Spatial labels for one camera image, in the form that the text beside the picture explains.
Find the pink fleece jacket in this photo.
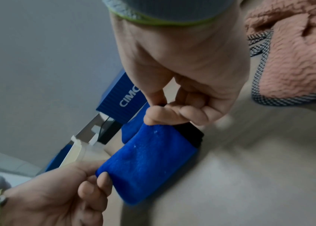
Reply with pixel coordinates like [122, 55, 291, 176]
[244, 0, 316, 107]

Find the blue sock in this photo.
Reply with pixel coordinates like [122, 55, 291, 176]
[95, 122, 198, 205]
[121, 103, 151, 144]

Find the blue box with white print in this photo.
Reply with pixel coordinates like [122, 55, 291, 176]
[96, 71, 148, 123]

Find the white plastic box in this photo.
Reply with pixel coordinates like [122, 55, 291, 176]
[0, 149, 37, 178]

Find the person's right hand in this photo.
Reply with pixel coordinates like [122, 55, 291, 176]
[110, 9, 250, 127]

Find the person's left hand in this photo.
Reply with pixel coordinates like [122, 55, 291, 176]
[0, 160, 114, 226]

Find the white handled metal tool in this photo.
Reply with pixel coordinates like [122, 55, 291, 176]
[59, 112, 111, 169]

